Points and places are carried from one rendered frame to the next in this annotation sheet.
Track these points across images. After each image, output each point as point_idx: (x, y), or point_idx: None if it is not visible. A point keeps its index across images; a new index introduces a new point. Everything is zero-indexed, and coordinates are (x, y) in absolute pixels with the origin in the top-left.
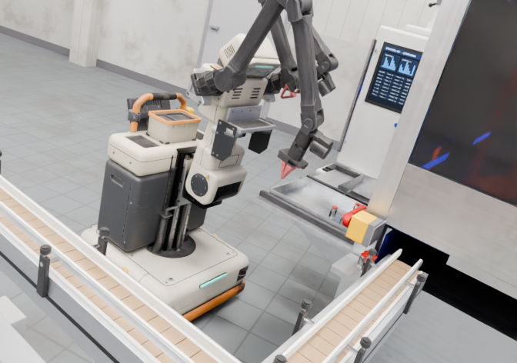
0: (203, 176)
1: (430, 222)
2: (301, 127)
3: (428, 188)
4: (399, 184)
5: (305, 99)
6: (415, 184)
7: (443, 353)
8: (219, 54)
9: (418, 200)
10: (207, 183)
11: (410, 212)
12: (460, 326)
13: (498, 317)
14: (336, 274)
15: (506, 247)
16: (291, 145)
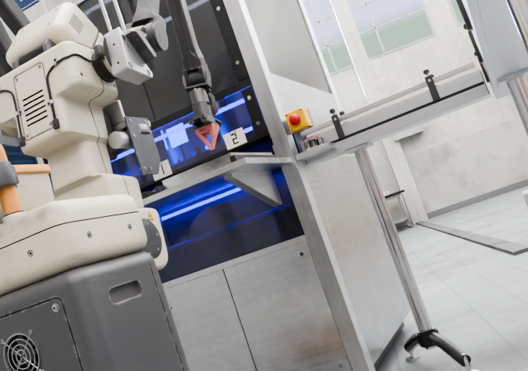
0: (146, 219)
1: (292, 108)
2: (207, 80)
3: (281, 86)
4: (276, 89)
5: (197, 51)
6: (278, 86)
7: (334, 189)
8: (64, 29)
9: (284, 96)
10: (155, 225)
11: (287, 106)
12: (326, 165)
13: None
14: (331, 146)
15: (306, 105)
16: (202, 108)
